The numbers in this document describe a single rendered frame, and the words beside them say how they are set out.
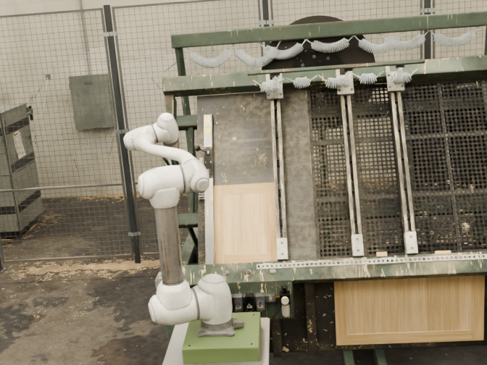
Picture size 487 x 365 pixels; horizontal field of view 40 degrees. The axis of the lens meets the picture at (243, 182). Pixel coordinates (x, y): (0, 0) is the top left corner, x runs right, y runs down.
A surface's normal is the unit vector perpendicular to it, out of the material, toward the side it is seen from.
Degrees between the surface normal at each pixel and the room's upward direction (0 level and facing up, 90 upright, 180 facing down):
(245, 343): 1
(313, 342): 90
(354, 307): 90
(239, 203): 58
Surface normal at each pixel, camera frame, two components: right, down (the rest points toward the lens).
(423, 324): -0.07, 0.26
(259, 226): -0.09, -0.29
